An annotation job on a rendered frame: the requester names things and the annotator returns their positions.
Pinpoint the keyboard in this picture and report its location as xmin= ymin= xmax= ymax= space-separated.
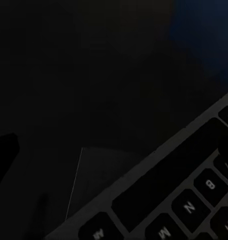
xmin=42 ymin=93 xmax=228 ymax=240

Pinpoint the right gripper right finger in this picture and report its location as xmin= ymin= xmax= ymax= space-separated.
xmin=218 ymin=133 xmax=228 ymax=164

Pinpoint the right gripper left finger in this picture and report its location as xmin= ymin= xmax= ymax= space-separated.
xmin=0 ymin=133 xmax=20 ymax=183

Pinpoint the notebook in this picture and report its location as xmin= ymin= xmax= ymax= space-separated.
xmin=65 ymin=145 xmax=146 ymax=220

